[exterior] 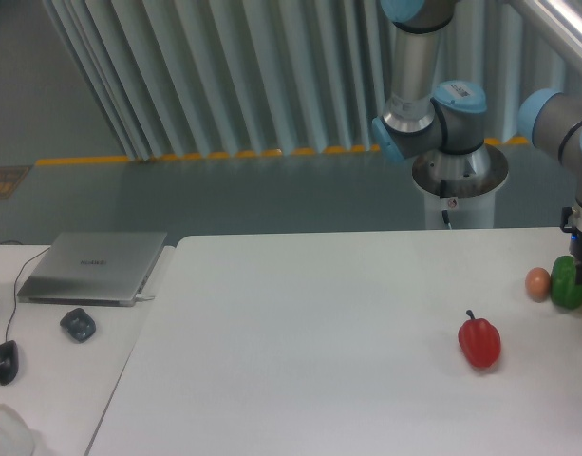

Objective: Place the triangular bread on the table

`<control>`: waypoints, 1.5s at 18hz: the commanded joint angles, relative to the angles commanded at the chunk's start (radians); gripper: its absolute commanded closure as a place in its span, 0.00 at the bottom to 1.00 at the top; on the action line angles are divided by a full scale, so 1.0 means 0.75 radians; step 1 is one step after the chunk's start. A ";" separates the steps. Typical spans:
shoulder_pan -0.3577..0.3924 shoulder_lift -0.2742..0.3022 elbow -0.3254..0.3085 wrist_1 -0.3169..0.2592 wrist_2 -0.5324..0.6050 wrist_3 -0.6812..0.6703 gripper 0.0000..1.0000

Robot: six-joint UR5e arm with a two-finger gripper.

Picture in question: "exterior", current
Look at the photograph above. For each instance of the dark grey earbuds case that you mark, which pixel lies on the dark grey earbuds case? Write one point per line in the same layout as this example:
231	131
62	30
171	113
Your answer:
79	325

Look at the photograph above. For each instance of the brown egg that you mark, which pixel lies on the brown egg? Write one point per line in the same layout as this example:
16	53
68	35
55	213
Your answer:
537	284

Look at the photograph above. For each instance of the green bell pepper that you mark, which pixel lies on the green bell pepper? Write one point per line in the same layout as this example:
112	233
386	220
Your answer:
565	292

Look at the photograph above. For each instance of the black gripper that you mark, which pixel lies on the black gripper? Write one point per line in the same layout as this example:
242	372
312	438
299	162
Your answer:
571	223

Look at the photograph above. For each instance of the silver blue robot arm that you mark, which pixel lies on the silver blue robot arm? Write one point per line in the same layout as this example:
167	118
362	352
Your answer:
440	127

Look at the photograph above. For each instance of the black computer mouse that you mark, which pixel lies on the black computer mouse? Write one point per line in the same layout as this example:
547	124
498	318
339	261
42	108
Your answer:
9	362

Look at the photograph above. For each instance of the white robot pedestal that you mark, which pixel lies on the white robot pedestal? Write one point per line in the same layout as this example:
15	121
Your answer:
459	191

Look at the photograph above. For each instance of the white cap with orange print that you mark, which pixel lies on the white cap with orange print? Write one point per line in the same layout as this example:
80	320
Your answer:
15	436

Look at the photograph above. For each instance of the red bell pepper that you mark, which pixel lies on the red bell pepper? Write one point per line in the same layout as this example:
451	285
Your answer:
479	342

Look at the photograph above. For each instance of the silver laptop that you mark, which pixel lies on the silver laptop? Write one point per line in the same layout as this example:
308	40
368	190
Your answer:
97	268

